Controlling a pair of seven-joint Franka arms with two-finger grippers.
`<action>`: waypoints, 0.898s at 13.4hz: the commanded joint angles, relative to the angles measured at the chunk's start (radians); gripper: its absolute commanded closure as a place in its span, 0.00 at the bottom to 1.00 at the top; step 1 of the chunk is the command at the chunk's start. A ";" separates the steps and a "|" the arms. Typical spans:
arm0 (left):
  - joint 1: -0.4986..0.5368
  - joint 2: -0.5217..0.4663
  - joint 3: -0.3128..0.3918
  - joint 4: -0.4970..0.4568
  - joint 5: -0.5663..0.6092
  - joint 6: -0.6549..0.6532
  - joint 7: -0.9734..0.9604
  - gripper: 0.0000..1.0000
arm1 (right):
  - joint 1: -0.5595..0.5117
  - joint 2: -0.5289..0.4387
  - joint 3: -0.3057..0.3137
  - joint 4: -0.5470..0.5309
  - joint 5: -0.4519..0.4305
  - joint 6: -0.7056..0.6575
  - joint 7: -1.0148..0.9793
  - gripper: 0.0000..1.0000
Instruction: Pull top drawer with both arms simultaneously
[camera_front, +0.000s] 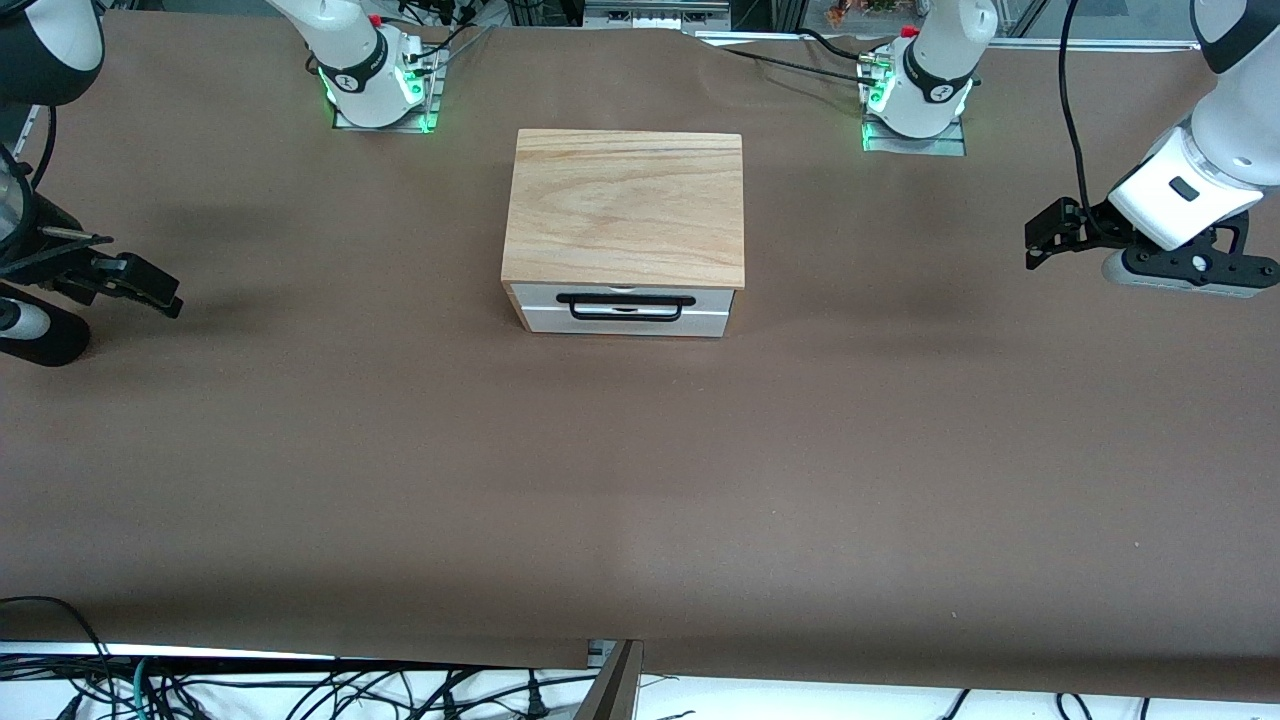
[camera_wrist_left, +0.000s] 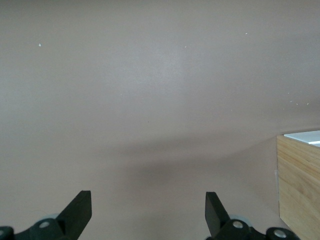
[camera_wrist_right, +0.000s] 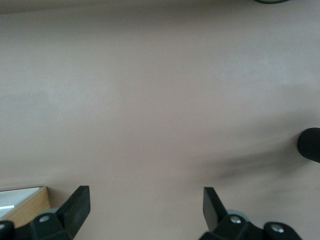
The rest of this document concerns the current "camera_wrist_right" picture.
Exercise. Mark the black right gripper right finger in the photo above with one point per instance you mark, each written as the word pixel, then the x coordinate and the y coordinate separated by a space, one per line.
pixel 212 212

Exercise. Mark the wooden drawer cabinet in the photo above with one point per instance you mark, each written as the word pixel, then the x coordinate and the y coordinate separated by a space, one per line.
pixel 32 207

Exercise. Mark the black ribbed foam cylinder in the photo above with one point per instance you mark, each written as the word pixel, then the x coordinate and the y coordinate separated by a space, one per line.
pixel 310 145

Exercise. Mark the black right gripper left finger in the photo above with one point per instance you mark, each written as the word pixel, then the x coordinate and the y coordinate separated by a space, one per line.
pixel 75 212

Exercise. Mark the brown table cover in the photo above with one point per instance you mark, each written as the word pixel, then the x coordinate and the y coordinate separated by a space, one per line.
pixel 150 100

